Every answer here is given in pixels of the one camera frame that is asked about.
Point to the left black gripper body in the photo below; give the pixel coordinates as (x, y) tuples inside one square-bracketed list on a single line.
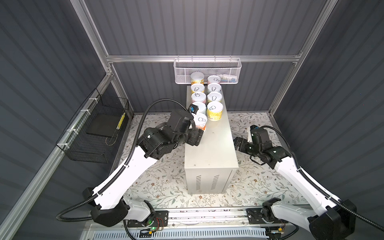
[(193, 137)]

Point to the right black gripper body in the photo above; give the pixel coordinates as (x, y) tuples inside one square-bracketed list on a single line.
[(246, 147)]

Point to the pink label can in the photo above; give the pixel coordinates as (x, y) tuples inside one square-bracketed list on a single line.
[(214, 79), (199, 97)]

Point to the yellow label can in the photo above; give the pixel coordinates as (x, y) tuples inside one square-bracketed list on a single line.
[(197, 88)]

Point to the green orange label can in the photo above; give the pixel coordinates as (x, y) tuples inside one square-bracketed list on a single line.
[(197, 78)]

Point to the teal label can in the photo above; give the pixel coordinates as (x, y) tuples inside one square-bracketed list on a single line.
[(201, 107)]

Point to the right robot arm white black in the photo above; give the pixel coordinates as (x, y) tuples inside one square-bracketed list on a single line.
[(329, 218)]

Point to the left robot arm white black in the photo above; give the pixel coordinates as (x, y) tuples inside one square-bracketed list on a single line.
[(106, 204)]

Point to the white metal cabinet counter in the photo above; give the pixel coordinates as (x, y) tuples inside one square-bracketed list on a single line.
[(211, 166)]

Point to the floral patterned mat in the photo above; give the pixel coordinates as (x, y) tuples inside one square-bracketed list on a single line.
[(164, 185)]

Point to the tubes in white basket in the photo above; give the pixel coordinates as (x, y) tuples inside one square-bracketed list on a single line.
[(228, 78)]

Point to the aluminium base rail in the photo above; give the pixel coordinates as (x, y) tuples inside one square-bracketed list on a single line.
[(224, 223)]

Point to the white wire mesh basket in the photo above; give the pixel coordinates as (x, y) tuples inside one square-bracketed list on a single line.
[(184, 67)]

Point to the black wire wall basket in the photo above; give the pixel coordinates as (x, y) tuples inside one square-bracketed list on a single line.
[(93, 136)]

